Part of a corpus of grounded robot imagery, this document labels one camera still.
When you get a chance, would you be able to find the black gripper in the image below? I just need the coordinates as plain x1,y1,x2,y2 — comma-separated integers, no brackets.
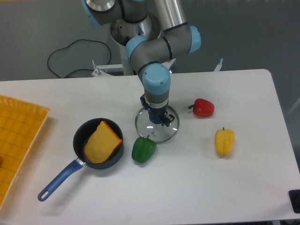
140,94,175,126

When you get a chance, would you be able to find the glass pot lid blue knob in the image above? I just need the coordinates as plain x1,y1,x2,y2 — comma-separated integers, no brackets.
135,106,180,143

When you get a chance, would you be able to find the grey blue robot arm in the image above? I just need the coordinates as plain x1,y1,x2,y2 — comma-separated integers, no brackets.
82,0,201,126

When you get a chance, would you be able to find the red toy bell pepper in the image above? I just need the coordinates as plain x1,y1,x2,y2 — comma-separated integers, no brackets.
188,98,215,118

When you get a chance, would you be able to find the green toy bell pepper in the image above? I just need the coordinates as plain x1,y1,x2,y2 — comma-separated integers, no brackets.
132,135,157,164

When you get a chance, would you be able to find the yellow toy bell pepper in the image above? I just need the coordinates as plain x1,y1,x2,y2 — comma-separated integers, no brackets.
215,127,235,157

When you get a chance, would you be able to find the yellow toy bread slice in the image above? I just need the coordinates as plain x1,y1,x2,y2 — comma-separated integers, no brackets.
84,121,122,163

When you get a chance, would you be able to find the yellow plastic basket tray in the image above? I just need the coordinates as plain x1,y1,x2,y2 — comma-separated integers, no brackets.
0,95,50,205

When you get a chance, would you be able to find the black object table corner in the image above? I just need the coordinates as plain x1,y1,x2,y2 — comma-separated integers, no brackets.
288,189,300,214

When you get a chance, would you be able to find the dark saucepan blue handle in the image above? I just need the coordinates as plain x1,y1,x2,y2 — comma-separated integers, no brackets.
37,118,124,202

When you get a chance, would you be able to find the black cable on floor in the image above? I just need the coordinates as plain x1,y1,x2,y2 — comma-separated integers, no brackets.
47,39,112,79

